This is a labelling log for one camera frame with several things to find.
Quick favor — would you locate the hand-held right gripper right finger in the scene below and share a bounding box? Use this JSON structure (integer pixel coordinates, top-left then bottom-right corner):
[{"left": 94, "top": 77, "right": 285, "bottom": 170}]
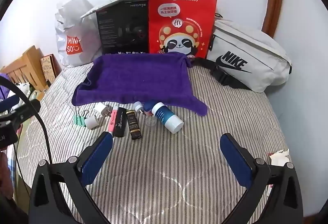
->
[{"left": 220, "top": 133, "right": 303, "bottom": 224}]

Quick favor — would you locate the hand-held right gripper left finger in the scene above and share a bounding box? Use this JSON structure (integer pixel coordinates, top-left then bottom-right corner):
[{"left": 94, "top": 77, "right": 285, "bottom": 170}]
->
[{"left": 29, "top": 132, "right": 114, "bottom": 224}]

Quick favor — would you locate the white tape roll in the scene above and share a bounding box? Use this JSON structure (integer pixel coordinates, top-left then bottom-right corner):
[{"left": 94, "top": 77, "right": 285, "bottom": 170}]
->
[{"left": 84, "top": 115, "right": 100, "bottom": 130}]

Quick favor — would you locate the green binder clip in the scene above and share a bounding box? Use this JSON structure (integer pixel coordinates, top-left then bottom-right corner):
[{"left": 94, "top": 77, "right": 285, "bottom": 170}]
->
[{"left": 73, "top": 107, "right": 90, "bottom": 127}]

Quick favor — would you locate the small blue-capped bottle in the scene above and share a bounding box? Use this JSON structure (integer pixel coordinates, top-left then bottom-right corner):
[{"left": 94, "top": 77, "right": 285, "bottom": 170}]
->
[{"left": 144, "top": 101, "right": 155, "bottom": 117}]

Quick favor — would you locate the white and blue bottle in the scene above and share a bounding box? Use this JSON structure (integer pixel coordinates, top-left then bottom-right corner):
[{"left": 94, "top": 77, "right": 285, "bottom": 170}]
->
[{"left": 151, "top": 102, "right": 184, "bottom": 134}]

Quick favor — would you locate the black lipstick box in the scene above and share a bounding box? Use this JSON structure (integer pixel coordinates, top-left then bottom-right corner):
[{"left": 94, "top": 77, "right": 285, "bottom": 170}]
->
[{"left": 113, "top": 108, "right": 127, "bottom": 137}]

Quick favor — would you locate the pink tube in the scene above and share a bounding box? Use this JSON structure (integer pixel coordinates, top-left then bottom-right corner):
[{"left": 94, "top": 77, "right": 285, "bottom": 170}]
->
[{"left": 108, "top": 106, "right": 120, "bottom": 133}]

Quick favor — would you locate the white crumpled tissue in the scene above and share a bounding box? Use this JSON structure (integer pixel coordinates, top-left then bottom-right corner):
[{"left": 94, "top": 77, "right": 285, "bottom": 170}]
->
[{"left": 267, "top": 149, "right": 292, "bottom": 167}]

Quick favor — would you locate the white charger plug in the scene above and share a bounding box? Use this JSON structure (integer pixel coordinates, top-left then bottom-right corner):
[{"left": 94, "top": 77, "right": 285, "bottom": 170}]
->
[{"left": 94, "top": 103, "right": 112, "bottom": 117}]

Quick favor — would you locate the wooden headboard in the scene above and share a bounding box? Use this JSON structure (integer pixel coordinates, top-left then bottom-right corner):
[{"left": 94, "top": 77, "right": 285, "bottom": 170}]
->
[{"left": 0, "top": 45, "right": 49, "bottom": 91}]

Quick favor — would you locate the patterned brown book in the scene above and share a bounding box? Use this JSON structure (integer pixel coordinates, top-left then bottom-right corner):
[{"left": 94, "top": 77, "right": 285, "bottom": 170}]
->
[{"left": 40, "top": 54, "right": 58, "bottom": 83}]

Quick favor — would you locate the small white plug adapter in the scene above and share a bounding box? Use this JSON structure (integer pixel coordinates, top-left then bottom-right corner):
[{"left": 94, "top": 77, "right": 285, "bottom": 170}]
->
[{"left": 134, "top": 101, "right": 146, "bottom": 114}]

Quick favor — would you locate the purple towel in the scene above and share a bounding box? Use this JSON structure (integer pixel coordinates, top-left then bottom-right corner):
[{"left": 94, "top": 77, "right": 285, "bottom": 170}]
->
[{"left": 72, "top": 52, "right": 208, "bottom": 115}]

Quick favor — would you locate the white waist bag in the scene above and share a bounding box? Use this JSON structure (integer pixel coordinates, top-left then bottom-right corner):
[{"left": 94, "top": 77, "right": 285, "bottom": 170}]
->
[{"left": 193, "top": 13, "right": 293, "bottom": 93}]

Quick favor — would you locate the white plastic shopping bag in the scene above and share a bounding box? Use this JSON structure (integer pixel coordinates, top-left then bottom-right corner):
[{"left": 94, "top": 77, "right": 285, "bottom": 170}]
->
[{"left": 55, "top": 0, "right": 103, "bottom": 67}]

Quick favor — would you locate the black headphone box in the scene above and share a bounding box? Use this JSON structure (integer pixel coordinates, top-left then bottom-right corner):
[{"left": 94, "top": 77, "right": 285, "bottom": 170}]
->
[{"left": 81, "top": 0, "right": 162, "bottom": 55}]

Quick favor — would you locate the red paper bag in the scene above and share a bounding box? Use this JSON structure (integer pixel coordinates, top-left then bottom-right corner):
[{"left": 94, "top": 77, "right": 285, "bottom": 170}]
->
[{"left": 149, "top": 0, "right": 218, "bottom": 59}]

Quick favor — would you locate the black cable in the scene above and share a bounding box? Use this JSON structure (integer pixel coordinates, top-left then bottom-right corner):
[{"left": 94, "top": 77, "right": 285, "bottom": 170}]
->
[{"left": 0, "top": 77, "right": 54, "bottom": 165}]

